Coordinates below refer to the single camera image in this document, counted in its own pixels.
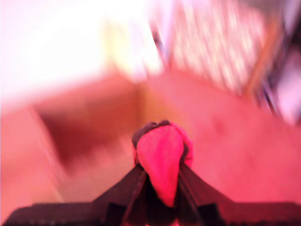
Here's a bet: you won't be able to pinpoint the red and black footbag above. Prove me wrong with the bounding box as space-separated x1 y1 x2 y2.
131 119 194 208

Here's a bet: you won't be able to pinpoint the paw print cushion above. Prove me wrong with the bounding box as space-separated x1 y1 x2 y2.
168 0 280 96

